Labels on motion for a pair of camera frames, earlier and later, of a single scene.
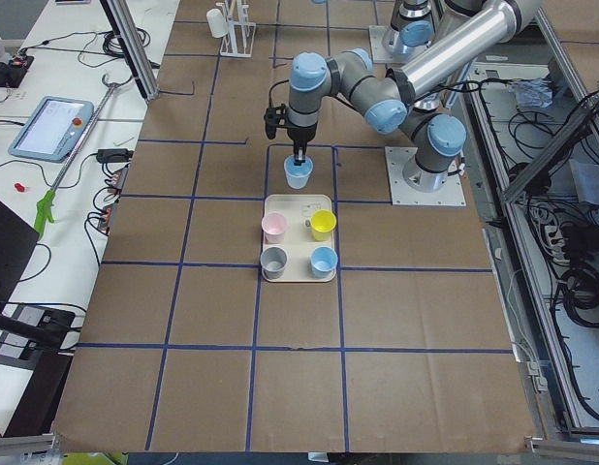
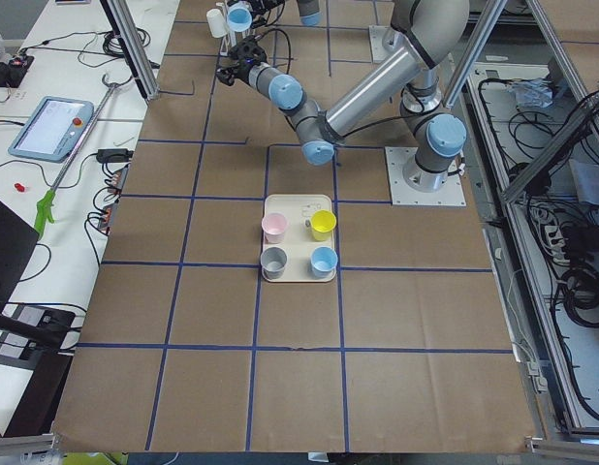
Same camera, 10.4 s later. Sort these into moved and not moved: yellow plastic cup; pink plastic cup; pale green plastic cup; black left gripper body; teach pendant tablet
Moved: black left gripper body
Not moved: pink plastic cup; teach pendant tablet; yellow plastic cup; pale green plastic cup
